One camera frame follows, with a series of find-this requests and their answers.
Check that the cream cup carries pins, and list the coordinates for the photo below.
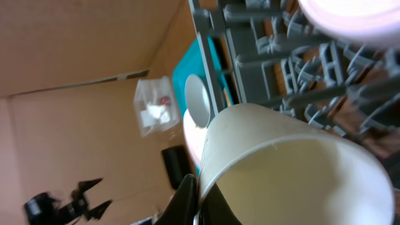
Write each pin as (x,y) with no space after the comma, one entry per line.
(274,169)

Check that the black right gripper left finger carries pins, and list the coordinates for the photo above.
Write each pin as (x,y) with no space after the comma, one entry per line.
(183,205)

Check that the white napkin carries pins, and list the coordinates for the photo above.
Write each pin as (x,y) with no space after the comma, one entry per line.
(155,115)

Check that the grey dishwasher rack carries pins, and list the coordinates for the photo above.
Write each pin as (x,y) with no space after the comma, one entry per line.
(273,55)

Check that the large white dirty plate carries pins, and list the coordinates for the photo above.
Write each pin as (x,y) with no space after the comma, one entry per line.
(194,138)

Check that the wooden chopstick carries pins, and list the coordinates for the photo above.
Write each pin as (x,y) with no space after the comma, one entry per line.
(227,98)

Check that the red snack wrapper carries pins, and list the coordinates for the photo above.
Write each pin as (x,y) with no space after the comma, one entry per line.
(165,101)

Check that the clear plastic waste bin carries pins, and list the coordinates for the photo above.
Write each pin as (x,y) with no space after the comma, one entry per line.
(150,91)

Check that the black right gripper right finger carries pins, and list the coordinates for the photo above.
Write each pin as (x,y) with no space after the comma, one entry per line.
(215,210)

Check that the teal serving tray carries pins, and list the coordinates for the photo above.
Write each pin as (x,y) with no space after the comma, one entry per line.
(192,63)

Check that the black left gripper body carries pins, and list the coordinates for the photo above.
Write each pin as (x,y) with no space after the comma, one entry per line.
(43,209)

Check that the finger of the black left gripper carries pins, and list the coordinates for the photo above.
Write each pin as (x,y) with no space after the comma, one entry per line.
(97,212)
(83,186)

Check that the black tray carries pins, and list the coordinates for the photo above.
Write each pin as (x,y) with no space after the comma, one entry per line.
(177,164)

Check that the small pink bowl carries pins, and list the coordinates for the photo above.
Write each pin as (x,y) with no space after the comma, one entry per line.
(370,22)

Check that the grey bowl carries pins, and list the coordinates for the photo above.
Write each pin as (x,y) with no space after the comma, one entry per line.
(197,100)

